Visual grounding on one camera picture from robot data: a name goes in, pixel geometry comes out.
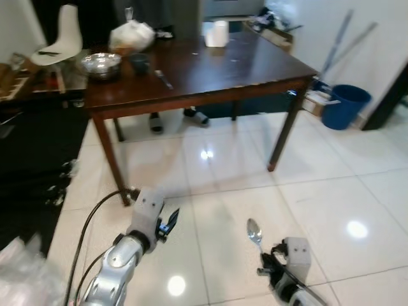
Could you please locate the grey pole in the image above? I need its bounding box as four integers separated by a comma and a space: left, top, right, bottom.
331, 22, 378, 71
322, 10, 353, 77

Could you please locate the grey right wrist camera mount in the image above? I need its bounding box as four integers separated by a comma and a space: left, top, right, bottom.
282, 237, 311, 276

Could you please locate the steel mixing bowl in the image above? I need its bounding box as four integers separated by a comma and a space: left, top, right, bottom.
80, 52, 123, 80

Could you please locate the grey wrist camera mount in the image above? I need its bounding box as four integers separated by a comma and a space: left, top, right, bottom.
131, 188, 165, 240
282, 237, 311, 276

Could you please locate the white plastic bag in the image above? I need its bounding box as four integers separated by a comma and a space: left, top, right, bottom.
108, 19, 156, 55

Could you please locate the cardboard box with clutter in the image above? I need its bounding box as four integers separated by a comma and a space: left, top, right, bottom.
245, 13, 295, 52

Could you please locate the dark wooden table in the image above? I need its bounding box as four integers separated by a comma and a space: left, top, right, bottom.
83, 29, 319, 206

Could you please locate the white plastic chair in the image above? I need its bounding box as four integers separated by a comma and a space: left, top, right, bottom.
30, 4, 84, 66

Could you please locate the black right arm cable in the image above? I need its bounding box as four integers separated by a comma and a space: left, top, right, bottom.
274, 265, 326, 306

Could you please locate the metal cutlery piece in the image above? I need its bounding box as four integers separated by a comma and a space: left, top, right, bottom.
154, 69, 174, 90

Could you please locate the white paper roll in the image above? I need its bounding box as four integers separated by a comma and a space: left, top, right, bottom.
204, 20, 230, 48

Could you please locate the blue bucket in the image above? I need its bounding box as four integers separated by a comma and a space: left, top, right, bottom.
321, 84, 372, 131

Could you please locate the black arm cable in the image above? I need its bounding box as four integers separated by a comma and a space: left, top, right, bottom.
274, 265, 326, 306
64, 189, 138, 306

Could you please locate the clear plastic bag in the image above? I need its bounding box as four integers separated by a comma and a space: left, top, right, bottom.
0, 236, 64, 306

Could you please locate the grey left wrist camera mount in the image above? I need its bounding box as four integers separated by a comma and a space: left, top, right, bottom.
131, 188, 165, 240

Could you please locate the silver metal spoon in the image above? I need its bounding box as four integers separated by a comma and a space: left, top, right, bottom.
246, 218, 265, 256

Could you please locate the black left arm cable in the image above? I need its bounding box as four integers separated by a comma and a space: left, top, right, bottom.
64, 189, 138, 306

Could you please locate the dark cup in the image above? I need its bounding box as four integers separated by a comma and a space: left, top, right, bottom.
129, 54, 150, 75

